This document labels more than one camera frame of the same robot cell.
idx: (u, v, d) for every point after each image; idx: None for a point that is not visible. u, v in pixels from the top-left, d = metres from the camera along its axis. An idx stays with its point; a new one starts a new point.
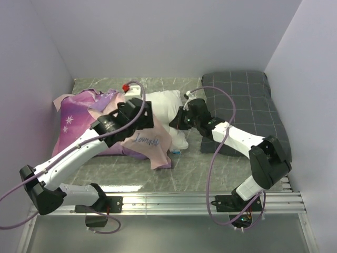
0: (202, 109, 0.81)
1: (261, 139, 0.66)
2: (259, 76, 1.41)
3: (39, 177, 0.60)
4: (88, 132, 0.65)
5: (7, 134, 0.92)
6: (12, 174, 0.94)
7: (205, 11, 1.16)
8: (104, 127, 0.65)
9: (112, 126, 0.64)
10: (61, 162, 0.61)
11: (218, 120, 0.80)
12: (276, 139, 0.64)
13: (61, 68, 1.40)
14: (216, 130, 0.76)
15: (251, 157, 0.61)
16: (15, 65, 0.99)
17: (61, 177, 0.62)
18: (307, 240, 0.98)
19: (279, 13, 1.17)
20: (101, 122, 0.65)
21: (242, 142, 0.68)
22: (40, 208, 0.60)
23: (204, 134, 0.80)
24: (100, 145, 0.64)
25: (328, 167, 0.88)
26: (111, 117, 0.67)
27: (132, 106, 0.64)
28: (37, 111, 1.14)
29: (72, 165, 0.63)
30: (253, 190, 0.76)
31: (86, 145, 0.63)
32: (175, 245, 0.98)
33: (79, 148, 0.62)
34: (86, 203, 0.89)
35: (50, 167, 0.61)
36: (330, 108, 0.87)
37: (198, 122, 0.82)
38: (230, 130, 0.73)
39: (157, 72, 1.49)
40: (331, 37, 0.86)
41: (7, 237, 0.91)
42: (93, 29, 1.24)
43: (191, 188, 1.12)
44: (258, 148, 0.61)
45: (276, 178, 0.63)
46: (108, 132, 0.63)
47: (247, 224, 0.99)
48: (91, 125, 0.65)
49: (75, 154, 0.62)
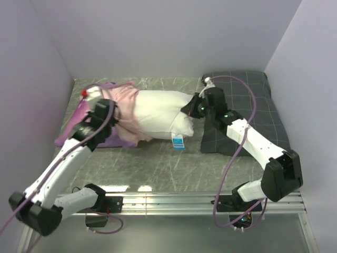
0: (219, 100, 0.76)
1: (281, 152, 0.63)
2: (259, 76, 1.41)
3: (32, 198, 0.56)
4: (68, 142, 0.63)
5: (7, 134, 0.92)
6: (12, 174, 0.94)
7: (205, 11, 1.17)
8: (81, 133, 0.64)
9: (90, 130, 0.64)
10: (51, 178, 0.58)
11: (235, 115, 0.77)
12: (297, 156, 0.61)
13: (61, 68, 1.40)
14: (233, 128, 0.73)
15: (267, 170, 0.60)
16: (15, 65, 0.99)
17: (55, 193, 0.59)
18: (307, 240, 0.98)
19: (279, 13, 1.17)
20: (77, 130, 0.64)
21: (259, 149, 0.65)
22: (42, 227, 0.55)
23: (218, 126, 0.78)
24: (84, 151, 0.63)
25: (328, 166, 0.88)
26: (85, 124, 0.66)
27: (103, 106, 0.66)
28: (37, 110, 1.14)
29: (63, 177, 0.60)
30: (257, 195, 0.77)
31: (70, 154, 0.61)
32: (176, 245, 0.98)
33: (64, 159, 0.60)
34: (87, 205, 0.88)
35: (41, 186, 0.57)
36: (330, 108, 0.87)
37: (213, 113, 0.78)
38: (249, 133, 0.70)
39: (157, 72, 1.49)
40: (331, 38, 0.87)
41: (7, 237, 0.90)
42: (93, 29, 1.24)
43: (191, 188, 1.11)
44: (276, 162, 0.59)
45: (285, 192, 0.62)
46: (87, 136, 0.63)
47: (247, 224, 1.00)
48: (69, 135, 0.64)
49: (62, 165, 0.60)
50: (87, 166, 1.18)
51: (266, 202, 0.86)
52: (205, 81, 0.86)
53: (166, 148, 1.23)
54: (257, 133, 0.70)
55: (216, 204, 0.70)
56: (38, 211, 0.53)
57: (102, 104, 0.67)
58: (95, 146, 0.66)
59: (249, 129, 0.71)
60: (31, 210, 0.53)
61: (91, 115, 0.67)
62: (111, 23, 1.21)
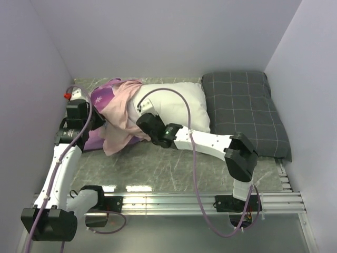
0: (152, 123, 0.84)
1: (229, 139, 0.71)
2: (259, 76, 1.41)
3: (46, 206, 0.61)
4: (58, 149, 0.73)
5: (7, 134, 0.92)
6: (12, 174, 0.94)
7: (205, 11, 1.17)
8: (67, 136, 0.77)
9: (75, 131, 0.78)
10: (57, 182, 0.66)
11: (175, 128, 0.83)
12: (241, 135, 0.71)
13: (61, 68, 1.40)
14: (179, 139, 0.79)
15: (228, 162, 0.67)
16: (15, 65, 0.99)
17: (64, 195, 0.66)
18: (307, 240, 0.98)
19: (279, 12, 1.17)
20: (62, 135, 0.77)
21: (211, 146, 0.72)
22: (65, 230, 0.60)
23: (165, 144, 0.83)
24: (76, 150, 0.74)
25: (329, 166, 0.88)
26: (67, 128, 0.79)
27: (75, 107, 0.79)
28: (37, 110, 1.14)
29: (67, 178, 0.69)
30: (245, 187, 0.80)
31: (65, 157, 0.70)
32: (175, 245, 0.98)
33: (61, 162, 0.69)
34: (93, 203, 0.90)
35: (50, 191, 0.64)
36: (330, 109, 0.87)
37: (155, 135, 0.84)
38: (195, 137, 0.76)
39: (157, 71, 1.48)
40: (331, 38, 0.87)
41: (7, 237, 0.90)
42: (93, 29, 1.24)
43: (191, 189, 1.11)
44: (231, 151, 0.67)
45: (251, 169, 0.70)
46: (73, 136, 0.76)
47: (247, 224, 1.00)
48: (56, 142, 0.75)
49: (62, 168, 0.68)
50: (87, 166, 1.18)
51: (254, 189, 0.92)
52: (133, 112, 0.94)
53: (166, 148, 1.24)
54: (200, 133, 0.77)
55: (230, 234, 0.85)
56: (59, 212, 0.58)
57: (72, 105, 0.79)
58: (83, 143, 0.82)
59: (192, 134, 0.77)
60: (50, 213, 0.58)
61: (69, 119, 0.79)
62: (110, 22, 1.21)
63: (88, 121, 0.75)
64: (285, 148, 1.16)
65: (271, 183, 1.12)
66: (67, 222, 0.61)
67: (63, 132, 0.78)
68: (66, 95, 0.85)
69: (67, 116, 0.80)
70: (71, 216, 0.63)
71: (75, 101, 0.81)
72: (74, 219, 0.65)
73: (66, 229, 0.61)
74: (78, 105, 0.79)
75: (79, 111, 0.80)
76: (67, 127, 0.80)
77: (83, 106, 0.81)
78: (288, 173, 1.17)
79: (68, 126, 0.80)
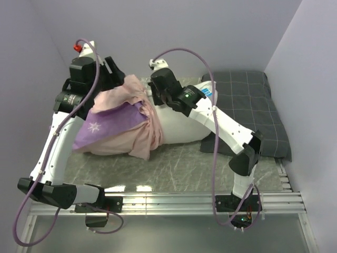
0: (169, 80, 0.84)
1: (251, 135, 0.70)
2: (259, 76, 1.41)
3: (40, 180, 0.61)
4: (58, 117, 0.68)
5: (7, 133, 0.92)
6: (12, 173, 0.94)
7: (204, 11, 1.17)
8: (67, 102, 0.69)
9: (76, 98, 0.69)
10: (52, 157, 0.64)
11: (196, 96, 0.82)
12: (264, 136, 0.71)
13: (61, 68, 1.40)
14: (199, 112, 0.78)
15: (241, 155, 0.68)
16: (15, 65, 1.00)
17: (59, 169, 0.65)
18: (307, 240, 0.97)
19: (278, 12, 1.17)
20: (62, 100, 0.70)
21: (231, 134, 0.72)
22: (61, 203, 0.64)
23: (178, 107, 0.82)
24: (76, 121, 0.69)
25: (328, 166, 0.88)
26: (69, 93, 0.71)
27: (79, 67, 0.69)
28: (37, 109, 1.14)
29: (63, 152, 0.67)
30: (244, 184, 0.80)
31: (62, 128, 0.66)
32: (175, 245, 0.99)
33: (59, 135, 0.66)
34: (92, 201, 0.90)
35: (45, 165, 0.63)
36: (330, 108, 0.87)
37: (170, 95, 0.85)
38: (218, 116, 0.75)
39: None
40: (330, 37, 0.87)
41: (7, 237, 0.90)
42: (92, 29, 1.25)
43: (191, 189, 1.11)
44: (250, 148, 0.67)
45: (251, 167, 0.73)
46: (73, 104, 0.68)
47: (247, 224, 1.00)
48: (56, 109, 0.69)
49: (60, 142, 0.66)
50: (87, 166, 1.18)
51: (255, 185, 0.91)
52: (150, 65, 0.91)
53: (167, 148, 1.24)
54: (225, 115, 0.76)
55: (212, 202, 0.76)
56: (51, 188, 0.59)
57: (76, 65, 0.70)
58: (87, 112, 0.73)
59: (216, 113, 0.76)
60: (44, 190, 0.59)
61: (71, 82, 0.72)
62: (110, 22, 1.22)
63: (94, 84, 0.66)
64: (285, 148, 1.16)
65: (271, 183, 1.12)
66: (62, 196, 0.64)
67: (64, 96, 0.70)
68: (77, 47, 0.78)
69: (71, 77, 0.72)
70: (68, 190, 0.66)
71: (80, 61, 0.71)
72: (72, 190, 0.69)
73: (62, 202, 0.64)
74: (82, 65, 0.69)
75: (83, 73, 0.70)
76: (70, 91, 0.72)
77: (90, 67, 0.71)
78: (288, 174, 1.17)
79: (71, 90, 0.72)
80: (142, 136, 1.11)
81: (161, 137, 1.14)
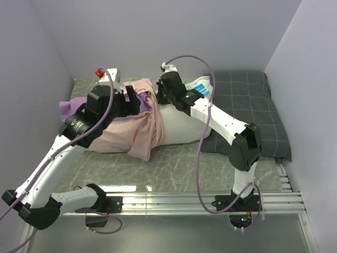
0: (175, 82, 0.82)
1: (244, 126, 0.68)
2: (259, 76, 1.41)
3: (21, 200, 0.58)
4: (59, 140, 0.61)
5: (7, 133, 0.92)
6: (12, 173, 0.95)
7: (204, 11, 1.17)
8: (72, 128, 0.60)
9: (82, 126, 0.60)
10: (40, 179, 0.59)
11: (197, 95, 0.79)
12: (258, 128, 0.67)
13: (61, 68, 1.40)
14: (196, 108, 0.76)
15: (234, 145, 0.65)
16: (14, 65, 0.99)
17: (45, 193, 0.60)
18: (306, 240, 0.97)
19: (278, 12, 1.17)
20: (69, 125, 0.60)
21: (225, 126, 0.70)
22: (37, 224, 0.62)
23: (180, 107, 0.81)
24: (76, 148, 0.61)
25: (328, 166, 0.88)
26: (79, 117, 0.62)
27: (96, 97, 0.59)
28: (36, 110, 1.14)
29: (55, 176, 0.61)
30: (244, 182, 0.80)
31: (60, 154, 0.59)
32: (175, 245, 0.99)
33: (53, 159, 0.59)
34: (88, 204, 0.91)
35: (30, 187, 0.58)
36: (330, 108, 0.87)
37: (174, 96, 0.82)
38: (212, 110, 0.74)
39: (158, 71, 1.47)
40: (331, 37, 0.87)
41: (7, 237, 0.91)
42: (92, 29, 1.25)
43: (191, 189, 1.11)
44: (241, 137, 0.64)
45: (250, 161, 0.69)
46: (78, 133, 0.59)
47: (247, 224, 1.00)
48: (60, 131, 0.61)
49: (52, 166, 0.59)
50: (87, 166, 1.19)
51: (256, 184, 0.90)
52: (161, 67, 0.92)
53: (167, 148, 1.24)
54: (219, 110, 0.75)
55: (202, 202, 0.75)
56: (28, 213, 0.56)
57: (95, 93, 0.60)
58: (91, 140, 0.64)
59: (211, 108, 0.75)
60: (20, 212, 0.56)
61: (85, 107, 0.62)
62: (110, 22, 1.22)
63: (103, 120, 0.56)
64: (285, 148, 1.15)
65: (271, 183, 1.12)
66: (39, 219, 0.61)
67: (73, 120, 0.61)
68: (98, 71, 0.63)
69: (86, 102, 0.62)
70: (47, 212, 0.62)
71: (101, 89, 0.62)
72: (53, 211, 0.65)
73: (38, 224, 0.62)
74: (100, 96, 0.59)
75: (100, 103, 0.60)
76: (81, 115, 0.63)
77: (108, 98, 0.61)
78: (288, 173, 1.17)
79: (82, 115, 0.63)
80: (144, 128, 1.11)
81: (162, 134, 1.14)
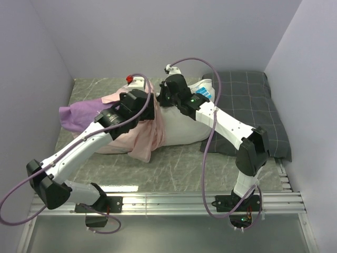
0: (180, 86, 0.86)
1: (250, 130, 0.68)
2: (259, 76, 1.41)
3: (47, 171, 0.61)
4: (93, 126, 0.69)
5: (7, 134, 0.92)
6: (12, 173, 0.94)
7: (204, 11, 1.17)
8: (108, 119, 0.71)
9: (116, 119, 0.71)
10: (68, 155, 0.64)
11: (201, 99, 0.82)
12: (265, 132, 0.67)
13: (61, 68, 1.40)
14: (202, 113, 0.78)
15: (241, 149, 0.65)
16: (14, 65, 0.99)
17: (67, 171, 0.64)
18: (306, 240, 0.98)
19: (278, 13, 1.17)
20: (106, 115, 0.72)
21: (231, 130, 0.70)
22: (49, 202, 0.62)
23: (186, 111, 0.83)
24: (106, 137, 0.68)
25: (328, 166, 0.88)
26: (114, 112, 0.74)
27: (134, 97, 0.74)
28: (36, 110, 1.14)
29: (80, 157, 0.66)
30: (246, 184, 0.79)
31: (91, 137, 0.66)
32: (176, 245, 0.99)
33: (85, 140, 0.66)
34: (86, 202, 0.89)
35: (58, 160, 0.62)
36: (330, 108, 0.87)
37: (179, 99, 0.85)
38: (218, 115, 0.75)
39: (158, 71, 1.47)
40: (331, 37, 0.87)
41: (7, 237, 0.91)
42: (93, 29, 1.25)
43: (191, 189, 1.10)
44: (249, 142, 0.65)
45: (258, 166, 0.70)
46: (113, 123, 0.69)
47: (247, 224, 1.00)
48: (96, 118, 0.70)
49: (83, 146, 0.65)
50: (87, 166, 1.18)
51: (259, 186, 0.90)
52: (166, 69, 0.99)
53: (167, 148, 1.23)
54: (225, 114, 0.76)
55: (206, 202, 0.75)
56: (49, 184, 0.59)
57: (133, 94, 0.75)
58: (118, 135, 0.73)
59: (217, 112, 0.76)
60: (43, 181, 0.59)
61: (121, 105, 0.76)
62: (110, 22, 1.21)
63: (138, 115, 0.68)
64: (285, 148, 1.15)
65: (271, 183, 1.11)
66: (54, 196, 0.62)
67: (108, 113, 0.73)
68: (128, 77, 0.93)
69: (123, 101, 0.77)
70: (62, 192, 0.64)
71: (138, 93, 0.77)
72: (66, 195, 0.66)
73: (51, 201, 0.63)
74: (137, 97, 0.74)
75: (135, 104, 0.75)
76: (115, 111, 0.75)
77: (142, 100, 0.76)
78: (288, 173, 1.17)
79: (116, 111, 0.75)
80: (145, 133, 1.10)
81: (162, 138, 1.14)
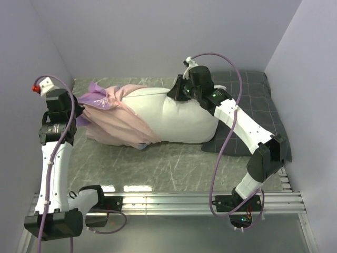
0: (204, 79, 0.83)
1: (269, 136, 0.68)
2: (259, 76, 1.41)
3: (48, 210, 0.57)
4: (47, 147, 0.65)
5: (7, 133, 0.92)
6: (12, 173, 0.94)
7: (204, 11, 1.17)
8: (53, 132, 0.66)
9: (60, 126, 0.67)
10: (53, 185, 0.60)
11: (224, 95, 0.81)
12: (284, 140, 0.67)
13: (60, 67, 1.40)
14: (222, 109, 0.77)
15: (256, 155, 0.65)
16: (13, 65, 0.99)
17: (65, 196, 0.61)
18: (306, 240, 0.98)
19: (279, 12, 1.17)
20: (47, 131, 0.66)
21: (249, 134, 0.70)
22: (73, 230, 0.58)
23: (205, 105, 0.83)
24: (67, 145, 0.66)
25: (329, 165, 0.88)
26: (51, 123, 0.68)
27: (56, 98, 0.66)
28: (36, 110, 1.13)
29: (63, 177, 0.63)
30: (251, 187, 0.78)
31: (56, 156, 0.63)
32: (176, 245, 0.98)
33: (54, 163, 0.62)
34: (92, 203, 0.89)
35: (49, 195, 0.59)
36: (330, 108, 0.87)
37: (200, 93, 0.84)
38: (239, 116, 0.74)
39: (157, 71, 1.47)
40: (331, 37, 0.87)
41: (7, 237, 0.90)
42: (93, 29, 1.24)
43: (191, 189, 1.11)
44: (266, 148, 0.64)
45: (269, 173, 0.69)
46: (61, 132, 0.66)
47: (247, 224, 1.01)
48: (42, 140, 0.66)
49: (57, 169, 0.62)
50: (87, 166, 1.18)
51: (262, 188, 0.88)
52: (186, 61, 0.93)
53: (166, 148, 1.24)
54: (246, 116, 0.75)
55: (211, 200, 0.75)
56: (63, 215, 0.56)
57: (51, 97, 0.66)
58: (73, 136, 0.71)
59: (238, 112, 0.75)
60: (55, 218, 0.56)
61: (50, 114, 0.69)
62: (110, 22, 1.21)
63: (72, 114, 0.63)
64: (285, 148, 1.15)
65: (271, 183, 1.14)
66: (72, 220, 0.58)
67: (47, 127, 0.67)
68: (35, 88, 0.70)
69: (49, 108, 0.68)
70: (74, 214, 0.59)
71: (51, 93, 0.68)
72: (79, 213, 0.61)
73: (73, 226, 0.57)
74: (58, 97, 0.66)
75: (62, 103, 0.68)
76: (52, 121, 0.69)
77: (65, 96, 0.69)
78: (288, 173, 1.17)
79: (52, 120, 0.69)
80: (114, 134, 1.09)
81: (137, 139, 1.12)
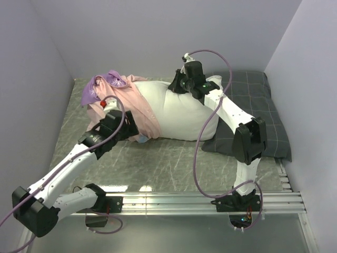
0: (196, 72, 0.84)
1: (250, 118, 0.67)
2: (259, 76, 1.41)
3: (35, 195, 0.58)
4: (77, 147, 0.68)
5: (7, 133, 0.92)
6: (12, 172, 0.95)
7: (204, 12, 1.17)
8: (91, 140, 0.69)
9: (100, 138, 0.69)
10: (58, 177, 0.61)
11: (213, 86, 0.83)
12: (263, 122, 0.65)
13: (61, 68, 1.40)
14: (209, 97, 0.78)
15: (236, 134, 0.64)
16: (14, 65, 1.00)
17: (57, 193, 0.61)
18: (307, 240, 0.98)
19: (279, 12, 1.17)
20: (88, 136, 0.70)
21: (231, 116, 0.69)
22: (37, 229, 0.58)
23: (196, 96, 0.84)
24: (92, 156, 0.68)
25: (328, 165, 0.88)
26: (96, 132, 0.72)
27: (113, 117, 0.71)
28: (36, 110, 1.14)
29: (69, 178, 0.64)
30: (243, 177, 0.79)
31: (78, 157, 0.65)
32: (175, 246, 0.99)
33: (72, 162, 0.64)
34: (88, 205, 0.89)
35: (46, 183, 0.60)
36: (330, 107, 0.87)
37: (192, 84, 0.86)
38: (224, 101, 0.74)
39: (157, 71, 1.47)
40: (331, 36, 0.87)
41: (7, 236, 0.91)
42: (93, 29, 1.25)
43: (191, 188, 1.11)
44: (245, 128, 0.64)
45: (252, 155, 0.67)
46: (97, 143, 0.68)
47: (247, 224, 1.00)
48: (80, 140, 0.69)
49: (70, 167, 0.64)
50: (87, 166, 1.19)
51: (260, 188, 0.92)
52: (184, 57, 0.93)
53: (167, 148, 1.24)
54: (231, 102, 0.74)
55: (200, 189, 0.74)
56: (41, 207, 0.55)
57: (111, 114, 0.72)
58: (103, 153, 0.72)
59: (224, 99, 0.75)
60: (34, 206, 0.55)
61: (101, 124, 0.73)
62: (110, 22, 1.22)
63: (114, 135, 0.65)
64: (285, 148, 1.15)
65: (270, 183, 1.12)
66: (42, 221, 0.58)
67: (91, 134, 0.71)
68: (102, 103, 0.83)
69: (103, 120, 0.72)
70: (48, 217, 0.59)
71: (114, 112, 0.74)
72: (53, 217, 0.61)
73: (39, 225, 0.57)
74: (116, 116, 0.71)
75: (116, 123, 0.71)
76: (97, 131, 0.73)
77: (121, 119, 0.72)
78: (288, 173, 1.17)
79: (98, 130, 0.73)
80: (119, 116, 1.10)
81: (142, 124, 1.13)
